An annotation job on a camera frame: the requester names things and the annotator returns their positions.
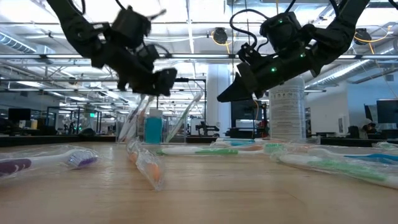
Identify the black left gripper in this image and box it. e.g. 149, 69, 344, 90
116, 46, 178, 97

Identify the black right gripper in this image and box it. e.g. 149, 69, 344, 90
216, 45, 315, 103

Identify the orange toothbrush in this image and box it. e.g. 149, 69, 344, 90
133, 93, 155, 142
125, 136, 166, 191

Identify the blue toothbrush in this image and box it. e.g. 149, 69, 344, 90
310, 146, 398, 166
211, 138, 259, 147

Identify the blue mouthwash bottle white cap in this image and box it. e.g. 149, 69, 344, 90
144, 108, 164, 144

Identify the green toothbrush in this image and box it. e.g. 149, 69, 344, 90
270, 151, 398, 190
154, 145, 268, 157

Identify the black machine cabinet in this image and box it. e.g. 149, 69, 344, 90
230, 99, 269, 138

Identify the white wipes canister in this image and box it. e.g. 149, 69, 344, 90
269, 76, 307, 141

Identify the black monitor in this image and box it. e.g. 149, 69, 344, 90
7, 108, 32, 122
376, 99, 398, 124

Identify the person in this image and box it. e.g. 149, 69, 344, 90
357, 118, 379, 140

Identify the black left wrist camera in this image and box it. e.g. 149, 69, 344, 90
135, 43, 162, 72

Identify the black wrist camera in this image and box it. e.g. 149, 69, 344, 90
135, 43, 162, 72
238, 42, 262, 65

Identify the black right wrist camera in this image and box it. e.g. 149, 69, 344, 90
238, 42, 262, 65

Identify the black ceiling cable reel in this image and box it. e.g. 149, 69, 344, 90
213, 27, 229, 45
354, 27, 373, 44

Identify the black aluminium table frame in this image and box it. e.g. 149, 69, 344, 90
0, 134, 398, 147

